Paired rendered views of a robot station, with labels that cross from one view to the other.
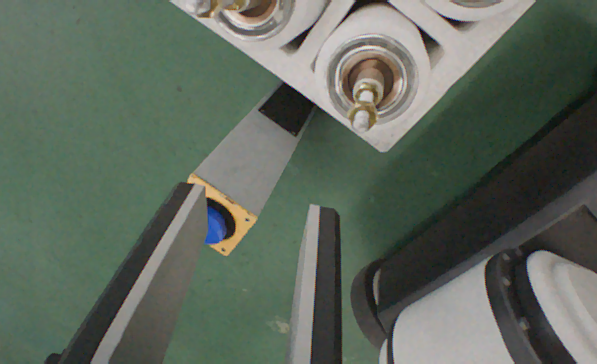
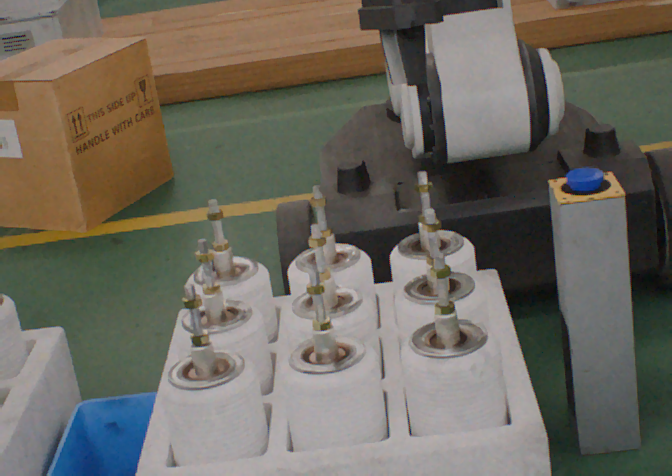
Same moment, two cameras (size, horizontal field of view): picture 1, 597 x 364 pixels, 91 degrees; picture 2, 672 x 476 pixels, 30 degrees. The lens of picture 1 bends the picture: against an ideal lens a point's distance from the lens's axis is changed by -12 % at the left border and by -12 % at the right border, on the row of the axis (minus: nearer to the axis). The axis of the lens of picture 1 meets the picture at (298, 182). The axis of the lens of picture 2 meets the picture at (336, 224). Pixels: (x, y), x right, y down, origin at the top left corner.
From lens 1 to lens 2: 130 cm
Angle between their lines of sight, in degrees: 67
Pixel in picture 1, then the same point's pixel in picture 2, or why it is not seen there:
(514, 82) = not seen: hidden behind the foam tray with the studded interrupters
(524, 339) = (429, 91)
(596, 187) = (382, 217)
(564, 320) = (410, 98)
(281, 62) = (498, 324)
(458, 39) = (381, 292)
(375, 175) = not seen: hidden behind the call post
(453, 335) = (472, 102)
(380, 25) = (398, 259)
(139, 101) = not seen: outside the picture
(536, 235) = (443, 204)
